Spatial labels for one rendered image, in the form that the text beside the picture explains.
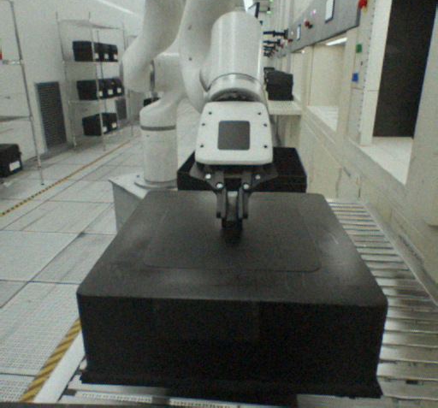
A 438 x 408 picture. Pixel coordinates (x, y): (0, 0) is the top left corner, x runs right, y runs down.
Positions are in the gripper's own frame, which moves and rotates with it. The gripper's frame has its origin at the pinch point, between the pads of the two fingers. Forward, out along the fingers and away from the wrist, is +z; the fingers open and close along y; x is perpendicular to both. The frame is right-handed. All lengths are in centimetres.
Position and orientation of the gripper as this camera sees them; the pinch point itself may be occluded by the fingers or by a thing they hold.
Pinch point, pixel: (232, 208)
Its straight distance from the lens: 45.3
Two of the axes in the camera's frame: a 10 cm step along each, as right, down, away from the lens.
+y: 10.0, 0.2, -0.5
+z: -0.4, 9.0, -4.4
